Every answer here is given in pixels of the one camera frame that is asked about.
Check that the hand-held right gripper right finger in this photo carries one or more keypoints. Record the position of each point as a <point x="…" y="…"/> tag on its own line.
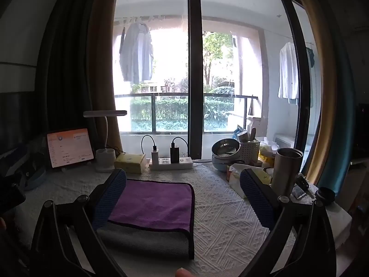
<point x="256" y="200"/>

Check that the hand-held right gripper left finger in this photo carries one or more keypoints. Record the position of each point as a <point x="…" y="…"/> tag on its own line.
<point x="111" y="197"/>

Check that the purple and grey towel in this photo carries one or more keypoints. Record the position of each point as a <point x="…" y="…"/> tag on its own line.
<point x="152" y="202"/>

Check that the person's right hand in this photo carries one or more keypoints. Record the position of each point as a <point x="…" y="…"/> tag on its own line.
<point x="182" y="273"/>

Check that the white and yellow tissue pack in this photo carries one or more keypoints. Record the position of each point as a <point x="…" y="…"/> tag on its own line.
<point x="239" y="173"/>

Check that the white patterned tablecloth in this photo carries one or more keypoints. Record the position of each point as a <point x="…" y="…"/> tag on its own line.
<point x="224" y="222"/>

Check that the stainless steel tumbler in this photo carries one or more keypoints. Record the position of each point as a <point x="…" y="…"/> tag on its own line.
<point x="285" y="173"/>

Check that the white desk lamp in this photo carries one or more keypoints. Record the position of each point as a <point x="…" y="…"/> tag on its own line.
<point x="105" y="155"/>

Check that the yellow plastic bag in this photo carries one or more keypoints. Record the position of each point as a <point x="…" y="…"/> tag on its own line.
<point x="266" y="153"/>

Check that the white perforated basket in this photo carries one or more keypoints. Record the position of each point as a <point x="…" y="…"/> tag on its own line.
<point x="249" y="151"/>

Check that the black car key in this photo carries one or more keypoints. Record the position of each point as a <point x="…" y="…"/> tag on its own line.
<point x="302" y="182"/>

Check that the pale blue bowl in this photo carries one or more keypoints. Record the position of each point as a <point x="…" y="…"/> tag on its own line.
<point x="222" y="163"/>

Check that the white charger plug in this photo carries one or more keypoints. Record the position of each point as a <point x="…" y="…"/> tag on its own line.
<point x="155" y="155"/>

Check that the stainless steel bowl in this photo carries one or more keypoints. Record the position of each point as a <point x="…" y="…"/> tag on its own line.
<point x="225" y="147"/>

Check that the tablet with lit screen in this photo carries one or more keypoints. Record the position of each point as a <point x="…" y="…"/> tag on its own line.
<point x="70" y="147"/>

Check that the white balcony appliance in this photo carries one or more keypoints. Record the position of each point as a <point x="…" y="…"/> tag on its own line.
<point x="284" y="141"/>

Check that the white power strip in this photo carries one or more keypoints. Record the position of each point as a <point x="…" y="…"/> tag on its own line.
<point x="171" y="164"/>

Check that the black round lid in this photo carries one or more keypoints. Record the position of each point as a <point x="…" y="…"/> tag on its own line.
<point x="325" y="195"/>

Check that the black charger plug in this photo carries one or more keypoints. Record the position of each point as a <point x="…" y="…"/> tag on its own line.
<point x="174" y="153"/>

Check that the balcony railing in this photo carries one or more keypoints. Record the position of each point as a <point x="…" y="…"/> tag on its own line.
<point x="173" y="96"/>

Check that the brown and blue curtain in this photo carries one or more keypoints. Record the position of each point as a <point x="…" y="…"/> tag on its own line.
<point x="331" y="92"/>

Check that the white hanging shirt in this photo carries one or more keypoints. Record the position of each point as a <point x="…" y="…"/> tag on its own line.
<point x="288" y="72"/>

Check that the dark curtain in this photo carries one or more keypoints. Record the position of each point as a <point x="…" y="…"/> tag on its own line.
<point x="67" y="69"/>

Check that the blue grey hanging shirt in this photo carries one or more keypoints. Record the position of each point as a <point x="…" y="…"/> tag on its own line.
<point x="137" y="52"/>

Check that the teal hanging cloth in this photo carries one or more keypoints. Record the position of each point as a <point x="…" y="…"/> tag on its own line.
<point x="310" y="56"/>

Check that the dark window frame post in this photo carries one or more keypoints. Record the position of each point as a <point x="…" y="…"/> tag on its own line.
<point x="194" y="63"/>

